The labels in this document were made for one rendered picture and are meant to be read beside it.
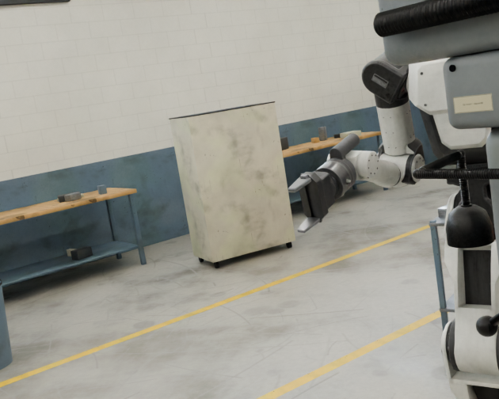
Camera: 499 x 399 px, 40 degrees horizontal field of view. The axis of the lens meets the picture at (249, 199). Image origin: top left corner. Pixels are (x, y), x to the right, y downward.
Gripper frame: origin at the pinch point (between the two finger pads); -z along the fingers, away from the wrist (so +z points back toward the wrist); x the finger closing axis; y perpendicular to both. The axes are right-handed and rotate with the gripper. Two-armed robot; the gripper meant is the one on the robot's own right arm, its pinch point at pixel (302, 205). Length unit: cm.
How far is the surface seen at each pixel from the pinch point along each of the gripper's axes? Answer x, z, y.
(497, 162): 28, -29, 58
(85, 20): -30, 426, -606
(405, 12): 49, -28, 47
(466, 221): 15, -23, 49
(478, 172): 30, -37, 58
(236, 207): -225, 350, -366
